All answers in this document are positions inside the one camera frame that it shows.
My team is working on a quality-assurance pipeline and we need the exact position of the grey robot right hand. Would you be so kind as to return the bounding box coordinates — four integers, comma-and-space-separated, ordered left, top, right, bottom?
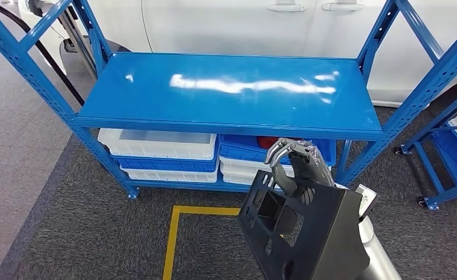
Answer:
264, 138, 335, 197

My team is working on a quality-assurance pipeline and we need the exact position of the black plastic panel part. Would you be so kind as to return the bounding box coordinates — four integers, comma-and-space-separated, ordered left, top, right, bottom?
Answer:
237, 170, 371, 280

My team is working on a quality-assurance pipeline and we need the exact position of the blue metal shelf rack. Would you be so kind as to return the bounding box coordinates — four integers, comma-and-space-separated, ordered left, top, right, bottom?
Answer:
0, 0, 457, 200

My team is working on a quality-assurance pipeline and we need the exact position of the red item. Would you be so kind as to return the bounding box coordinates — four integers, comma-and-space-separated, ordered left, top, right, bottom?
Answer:
256, 136, 282, 149

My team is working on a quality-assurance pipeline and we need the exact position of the blue plastic bin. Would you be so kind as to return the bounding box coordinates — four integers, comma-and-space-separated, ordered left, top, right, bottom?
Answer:
113, 152, 219, 173
219, 134, 336, 167

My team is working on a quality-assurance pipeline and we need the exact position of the blue wheeled metal rack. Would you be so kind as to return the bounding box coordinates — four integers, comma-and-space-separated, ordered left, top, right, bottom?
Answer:
392, 83, 457, 211

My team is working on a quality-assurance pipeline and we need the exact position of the white car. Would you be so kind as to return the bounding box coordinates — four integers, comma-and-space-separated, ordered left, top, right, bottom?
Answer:
17, 0, 457, 108

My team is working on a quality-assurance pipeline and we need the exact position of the white car door handle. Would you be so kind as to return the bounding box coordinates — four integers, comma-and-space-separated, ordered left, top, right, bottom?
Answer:
321, 0, 365, 12
266, 0, 307, 13

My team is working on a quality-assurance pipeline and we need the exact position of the grey metal post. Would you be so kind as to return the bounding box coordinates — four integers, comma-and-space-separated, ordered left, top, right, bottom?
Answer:
60, 8, 98, 78

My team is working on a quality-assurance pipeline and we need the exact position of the thick black hose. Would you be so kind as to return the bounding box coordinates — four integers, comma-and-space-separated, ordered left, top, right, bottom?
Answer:
0, 0, 86, 107

